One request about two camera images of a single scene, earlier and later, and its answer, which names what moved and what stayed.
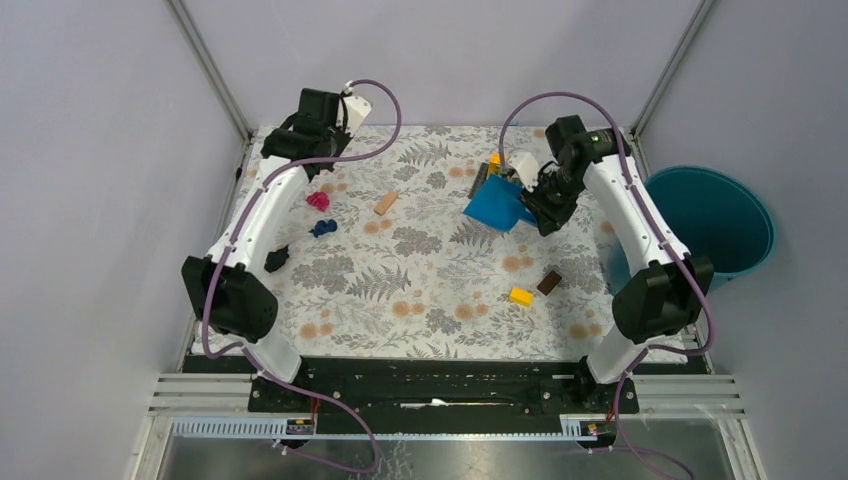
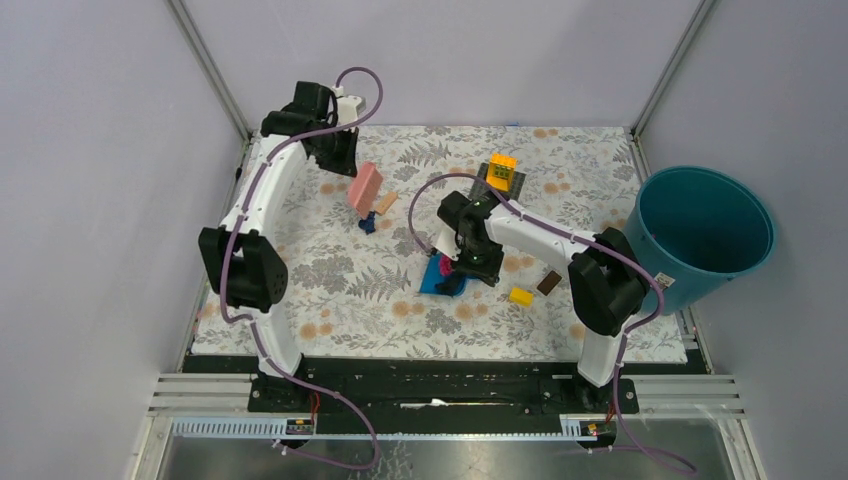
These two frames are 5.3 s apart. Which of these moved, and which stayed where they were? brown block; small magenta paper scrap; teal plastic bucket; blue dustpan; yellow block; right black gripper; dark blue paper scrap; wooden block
Moved: right black gripper; blue dustpan; small magenta paper scrap; dark blue paper scrap
Stayed: brown block; teal plastic bucket; wooden block; yellow block
